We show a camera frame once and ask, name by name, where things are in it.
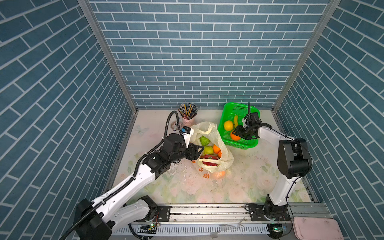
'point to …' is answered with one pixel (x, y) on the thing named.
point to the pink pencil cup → (188, 123)
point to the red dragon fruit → (209, 156)
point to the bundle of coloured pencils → (187, 110)
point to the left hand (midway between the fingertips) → (200, 147)
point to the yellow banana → (236, 121)
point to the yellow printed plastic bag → (209, 130)
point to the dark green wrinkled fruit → (205, 141)
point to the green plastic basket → (227, 112)
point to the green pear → (208, 150)
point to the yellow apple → (228, 125)
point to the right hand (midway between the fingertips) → (235, 131)
